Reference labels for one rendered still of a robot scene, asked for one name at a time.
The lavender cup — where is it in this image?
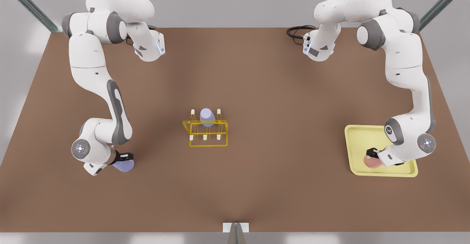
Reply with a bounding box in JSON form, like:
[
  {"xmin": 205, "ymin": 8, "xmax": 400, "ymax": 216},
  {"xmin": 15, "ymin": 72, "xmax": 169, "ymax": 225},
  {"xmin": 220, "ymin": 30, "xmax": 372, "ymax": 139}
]
[
  {"xmin": 112, "ymin": 159, "xmax": 135, "ymax": 173},
  {"xmin": 200, "ymin": 108, "xmax": 216, "ymax": 128}
]

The yellow wire cup rack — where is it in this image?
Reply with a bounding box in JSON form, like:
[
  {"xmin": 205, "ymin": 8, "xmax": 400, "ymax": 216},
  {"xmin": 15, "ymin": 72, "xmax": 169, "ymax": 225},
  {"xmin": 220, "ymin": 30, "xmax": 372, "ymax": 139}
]
[{"xmin": 182, "ymin": 109, "xmax": 228, "ymax": 147}]

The pink cup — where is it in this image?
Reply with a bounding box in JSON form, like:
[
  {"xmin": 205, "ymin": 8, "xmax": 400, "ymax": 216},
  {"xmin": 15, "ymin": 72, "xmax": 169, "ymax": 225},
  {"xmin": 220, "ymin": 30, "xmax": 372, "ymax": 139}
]
[{"xmin": 363, "ymin": 155, "xmax": 382, "ymax": 169}]

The pale yellow tray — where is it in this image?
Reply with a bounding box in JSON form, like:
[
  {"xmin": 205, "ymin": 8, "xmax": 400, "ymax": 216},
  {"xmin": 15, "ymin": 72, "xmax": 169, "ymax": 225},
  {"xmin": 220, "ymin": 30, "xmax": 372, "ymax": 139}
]
[{"xmin": 344, "ymin": 125, "xmax": 419, "ymax": 178}]

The black cable loop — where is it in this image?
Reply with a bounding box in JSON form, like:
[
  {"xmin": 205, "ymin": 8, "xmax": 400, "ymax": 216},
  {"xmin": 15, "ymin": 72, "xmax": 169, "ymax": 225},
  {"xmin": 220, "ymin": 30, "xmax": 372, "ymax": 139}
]
[
  {"xmin": 286, "ymin": 25, "xmax": 317, "ymax": 46},
  {"xmin": 126, "ymin": 25, "xmax": 156, "ymax": 46}
]

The silver frame post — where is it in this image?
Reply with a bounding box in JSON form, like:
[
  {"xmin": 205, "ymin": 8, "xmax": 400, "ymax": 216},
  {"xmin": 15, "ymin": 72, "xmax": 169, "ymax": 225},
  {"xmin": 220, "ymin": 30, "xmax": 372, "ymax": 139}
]
[
  {"xmin": 419, "ymin": 0, "xmax": 470, "ymax": 32},
  {"xmin": 0, "ymin": 0, "xmax": 62, "ymax": 32},
  {"xmin": 223, "ymin": 222, "xmax": 249, "ymax": 244}
]

